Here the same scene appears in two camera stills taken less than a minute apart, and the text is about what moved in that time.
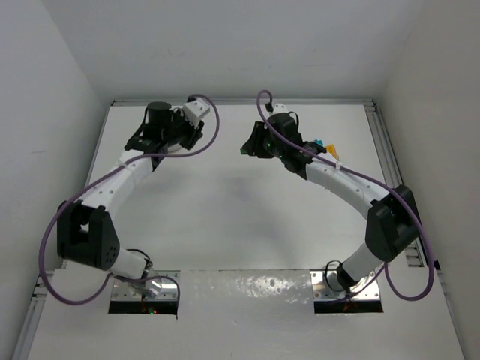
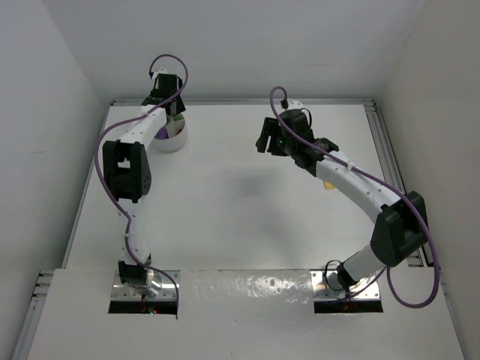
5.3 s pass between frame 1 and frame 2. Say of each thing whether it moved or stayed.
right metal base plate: stayed
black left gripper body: moved
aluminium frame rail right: stayed
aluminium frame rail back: stayed
